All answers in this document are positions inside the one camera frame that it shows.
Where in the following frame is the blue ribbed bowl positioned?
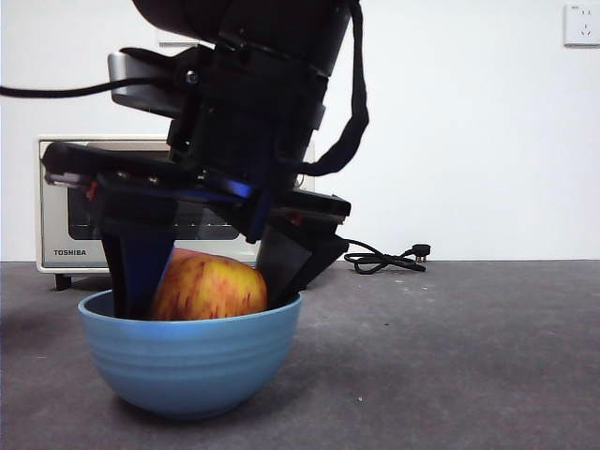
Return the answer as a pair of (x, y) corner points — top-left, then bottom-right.
(77, 289), (304, 421)

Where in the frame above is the cream Toshiba toaster oven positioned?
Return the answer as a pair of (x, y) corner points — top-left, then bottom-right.
(36, 135), (320, 292)

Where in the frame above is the thin black camera cable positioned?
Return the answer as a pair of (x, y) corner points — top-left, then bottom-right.
(0, 78), (156, 100)

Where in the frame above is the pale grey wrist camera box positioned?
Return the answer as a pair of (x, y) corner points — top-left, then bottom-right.
(107, 51), (207, 118)

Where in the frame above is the black power cable with plug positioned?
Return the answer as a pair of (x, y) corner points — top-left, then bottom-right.
(341, 237), (432, 276)

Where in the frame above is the black sleeved arm cable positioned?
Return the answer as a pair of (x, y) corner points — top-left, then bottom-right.
(299, 0), (371, 178)

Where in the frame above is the glass oven door with handle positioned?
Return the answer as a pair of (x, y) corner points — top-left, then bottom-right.
(39, 139), (267, 269)

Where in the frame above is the red yellow apple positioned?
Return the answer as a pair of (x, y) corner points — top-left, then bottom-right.
(149, 247), (269, 323)

